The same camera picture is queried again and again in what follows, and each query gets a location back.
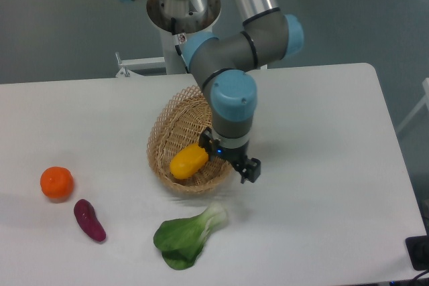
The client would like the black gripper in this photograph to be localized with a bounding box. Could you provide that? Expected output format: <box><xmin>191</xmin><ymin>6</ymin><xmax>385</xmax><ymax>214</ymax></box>
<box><xmin>198</xmin><ymin>127</ymin><xmax>261</xmax><ymax>184</ymax></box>

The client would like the yellow mango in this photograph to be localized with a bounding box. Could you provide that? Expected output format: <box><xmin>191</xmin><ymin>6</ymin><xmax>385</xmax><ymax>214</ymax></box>
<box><xmin>170</xmin><ymin>143</ymin><xmax>208</xmax><ymax>180</ymax></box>

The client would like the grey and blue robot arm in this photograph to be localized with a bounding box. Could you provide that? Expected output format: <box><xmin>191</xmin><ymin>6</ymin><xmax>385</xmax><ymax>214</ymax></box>
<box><xmin>122</xmin><ymin>0</ymin><xmax>304</xmax><ymax>182</ymax></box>

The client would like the woven wicker basket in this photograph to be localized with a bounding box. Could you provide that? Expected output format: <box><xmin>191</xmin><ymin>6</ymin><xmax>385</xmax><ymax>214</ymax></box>
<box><xmin>147</xmin><ymin>85</ymin><xmax>232</xmax><ymax>194</ymax></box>

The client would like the green bok choy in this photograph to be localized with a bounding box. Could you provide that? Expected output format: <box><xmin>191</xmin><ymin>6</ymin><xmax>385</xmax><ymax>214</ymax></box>
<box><xmin>153</xmin><ymin>202</ymin><xmax>228</xmax><ymax>271</ymax></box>

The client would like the purple sweet potato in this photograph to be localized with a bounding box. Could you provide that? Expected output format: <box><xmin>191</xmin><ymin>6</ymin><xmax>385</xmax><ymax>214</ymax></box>
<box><xmin>74</xmin><ymin>199</ymin><xmax>107</xmax><ymax>242</ymax></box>

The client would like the orange tangerine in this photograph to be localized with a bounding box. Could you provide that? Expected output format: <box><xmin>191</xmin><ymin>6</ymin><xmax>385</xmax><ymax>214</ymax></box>
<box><xmin>40</xmin><ymin>166</ymin><xmax>74</xmax><ymax>199</ymax></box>

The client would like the black device at table edge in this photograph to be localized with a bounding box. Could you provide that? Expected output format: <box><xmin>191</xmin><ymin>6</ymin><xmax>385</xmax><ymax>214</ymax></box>
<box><xmin>405</xmin><ymin>236</ymin><xmax>428</xmax><ymax>271</ymax></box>

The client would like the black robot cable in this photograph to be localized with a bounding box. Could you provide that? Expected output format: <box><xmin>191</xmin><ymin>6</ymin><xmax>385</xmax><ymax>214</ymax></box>
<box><xmin>170</xmin><ymin>17</ymin><xmax>192</xmax><ymax>74</ymax></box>

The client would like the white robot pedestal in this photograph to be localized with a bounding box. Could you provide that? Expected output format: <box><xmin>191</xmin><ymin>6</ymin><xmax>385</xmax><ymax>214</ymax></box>
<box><xmin>115</xmin><ymin>0</ymin><xmax>221</xmax><ymax>77</ymax></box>

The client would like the white frame at right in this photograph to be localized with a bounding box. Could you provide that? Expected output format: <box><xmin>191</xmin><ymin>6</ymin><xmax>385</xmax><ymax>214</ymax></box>
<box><xmin>395</xmin><ymin>78</ymin><xmax>428</xmax><ymax>135</ymax></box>

